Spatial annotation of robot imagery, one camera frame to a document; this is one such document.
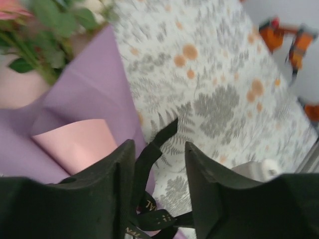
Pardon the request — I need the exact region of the floral patterned tablecloth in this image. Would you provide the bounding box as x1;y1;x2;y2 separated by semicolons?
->
109;0;319;239

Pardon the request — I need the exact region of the cream white artificial rose stem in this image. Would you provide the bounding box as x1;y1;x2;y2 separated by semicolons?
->
74;0;115;25

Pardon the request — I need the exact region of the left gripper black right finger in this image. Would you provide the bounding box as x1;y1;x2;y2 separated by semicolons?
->
185;141;319;239

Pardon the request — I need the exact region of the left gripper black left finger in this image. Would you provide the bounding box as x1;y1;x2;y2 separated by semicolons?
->
0;139;137;239

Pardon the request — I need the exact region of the aluminium side rail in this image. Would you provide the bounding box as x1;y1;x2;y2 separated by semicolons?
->
294;138;319;175

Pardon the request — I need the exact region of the black ribbon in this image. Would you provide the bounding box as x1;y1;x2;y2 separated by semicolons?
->
123;117;196;239

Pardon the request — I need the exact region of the pink and purple wrapping paper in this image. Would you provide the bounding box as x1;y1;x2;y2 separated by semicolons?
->
0;24;197;239

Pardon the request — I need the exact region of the large pink artificial rose stem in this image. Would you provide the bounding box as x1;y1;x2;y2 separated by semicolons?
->
0;0;73;84

